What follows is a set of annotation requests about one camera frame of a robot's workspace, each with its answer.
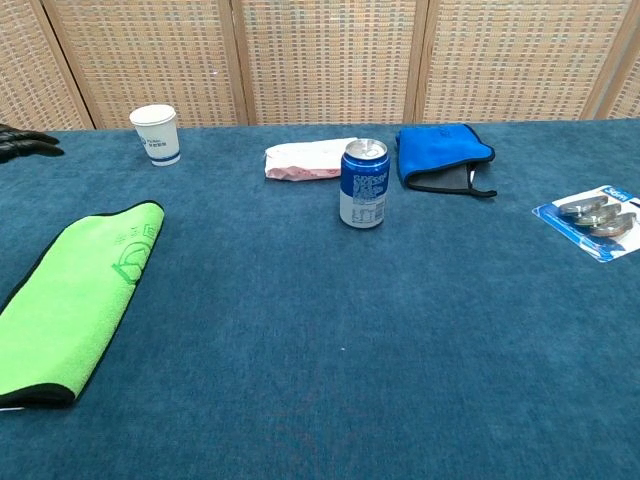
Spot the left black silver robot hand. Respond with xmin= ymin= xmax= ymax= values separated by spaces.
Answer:
xmin=0 ymin=123 xmax=66 ymax=164

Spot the grey and green cloth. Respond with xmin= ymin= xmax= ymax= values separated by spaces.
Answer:
xmin=0 ymin=200 xmax=166 ymax=411

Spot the blue microfiber cloth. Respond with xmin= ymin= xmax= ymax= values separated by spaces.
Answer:
xmin=396 ymin=123 xmax=499 ymax=198

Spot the woven bamboo screen panel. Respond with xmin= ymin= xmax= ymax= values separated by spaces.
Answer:
xmin=0 ymin=0 xmax=96 ymax=137
xmin=29 ymin=0 xmax=251 ymax=130
xmin=402 ymin=0 xmax=640 ymax=124
xmin=579 ymin=0 xmax=640 ymax=121
xmin=217 ymin=0 xmax=431 ymax=126

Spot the white paper cup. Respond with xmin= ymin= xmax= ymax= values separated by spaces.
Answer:
xmin=128 ymin=103 xmax=181 ymax=167

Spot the blue white soda can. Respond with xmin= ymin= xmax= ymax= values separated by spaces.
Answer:
xmin=339 ymin=138 xmax=391 ymax=230

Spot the teal carpet table cover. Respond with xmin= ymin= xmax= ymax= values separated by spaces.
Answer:
xmin=0 ymin=118 xmax=640 ymax=480

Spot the blue blister pack of hooks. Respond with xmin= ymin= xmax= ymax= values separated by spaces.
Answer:
xmin=531 ymin=184 xmax=640 ymax=264

